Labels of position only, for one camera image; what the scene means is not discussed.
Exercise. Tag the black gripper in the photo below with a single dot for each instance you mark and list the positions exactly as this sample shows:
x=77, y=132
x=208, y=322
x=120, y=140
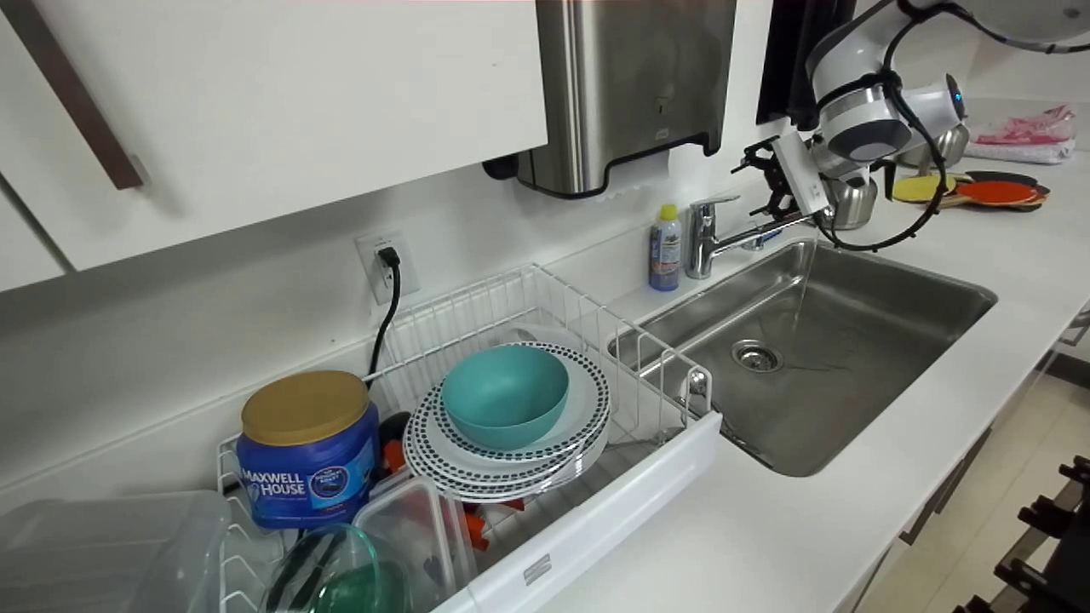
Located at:
x=852, y=203

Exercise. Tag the chrome sink faucet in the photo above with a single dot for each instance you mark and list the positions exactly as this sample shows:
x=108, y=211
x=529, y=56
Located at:
x=704, y=238

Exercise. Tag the dish soap bottle yellow cap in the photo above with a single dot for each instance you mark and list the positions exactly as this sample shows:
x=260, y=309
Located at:
x=664, y=255

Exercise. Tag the round sink drain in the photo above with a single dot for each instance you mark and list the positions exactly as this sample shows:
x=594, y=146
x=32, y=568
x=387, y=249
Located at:
x=756, y=355

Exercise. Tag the stainless steel sink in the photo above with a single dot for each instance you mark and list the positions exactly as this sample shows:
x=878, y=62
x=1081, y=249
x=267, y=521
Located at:
x=863, y=361

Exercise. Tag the white dish rack tray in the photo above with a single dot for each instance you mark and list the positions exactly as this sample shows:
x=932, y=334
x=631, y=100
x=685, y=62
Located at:
x=613, y=511

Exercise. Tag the black hanging cloth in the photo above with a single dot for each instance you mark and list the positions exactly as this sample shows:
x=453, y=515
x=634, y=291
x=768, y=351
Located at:
x=787, y=56

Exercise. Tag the white paper towel sheet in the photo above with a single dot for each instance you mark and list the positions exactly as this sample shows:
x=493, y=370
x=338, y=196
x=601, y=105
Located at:
x=643, y=169

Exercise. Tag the yellow sponge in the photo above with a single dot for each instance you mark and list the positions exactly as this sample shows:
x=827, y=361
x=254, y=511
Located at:
x=919, y=188

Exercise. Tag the stainless paper towel dispenser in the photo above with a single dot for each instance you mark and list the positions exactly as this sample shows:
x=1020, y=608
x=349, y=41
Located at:
x=623, y=81

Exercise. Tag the pale blue plate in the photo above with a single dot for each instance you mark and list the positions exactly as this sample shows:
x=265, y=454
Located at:
x=579, y=410

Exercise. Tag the teal bowl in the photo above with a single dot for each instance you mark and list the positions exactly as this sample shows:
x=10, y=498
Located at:
x=504, y=397

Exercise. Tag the cream lower cabinet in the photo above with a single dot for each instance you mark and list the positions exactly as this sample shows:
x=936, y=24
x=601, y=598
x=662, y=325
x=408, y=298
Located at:
x=941, y=488

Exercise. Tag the white plate black-dotted rim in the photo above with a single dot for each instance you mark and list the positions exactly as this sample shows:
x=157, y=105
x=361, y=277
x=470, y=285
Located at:
x=499, y=479

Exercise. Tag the orange utensil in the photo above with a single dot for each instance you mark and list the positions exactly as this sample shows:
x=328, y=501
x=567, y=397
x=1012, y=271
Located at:
x=489, y=526

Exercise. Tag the black metal cart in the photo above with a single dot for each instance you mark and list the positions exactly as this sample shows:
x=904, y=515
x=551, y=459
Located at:
x=1051, y=545

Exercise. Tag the clear glass container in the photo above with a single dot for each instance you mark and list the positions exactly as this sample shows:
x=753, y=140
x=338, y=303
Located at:
x=427, y=532

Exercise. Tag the blue coffee can tan lid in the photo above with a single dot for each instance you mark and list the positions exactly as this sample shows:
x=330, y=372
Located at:
x=308, y=464

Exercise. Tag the green glass bowl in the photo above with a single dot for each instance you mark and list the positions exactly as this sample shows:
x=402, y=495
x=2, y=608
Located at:
x=361, y=582

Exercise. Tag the black utensil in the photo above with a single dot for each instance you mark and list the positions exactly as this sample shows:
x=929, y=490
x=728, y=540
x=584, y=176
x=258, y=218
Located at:
x=298, y=568

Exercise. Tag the clear plastic container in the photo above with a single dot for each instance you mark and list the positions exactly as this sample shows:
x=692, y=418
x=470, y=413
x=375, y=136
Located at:
x=102, y=557

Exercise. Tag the white wall outlet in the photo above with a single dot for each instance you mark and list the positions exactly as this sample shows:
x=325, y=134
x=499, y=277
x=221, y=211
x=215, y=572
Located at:
x=370, y=267

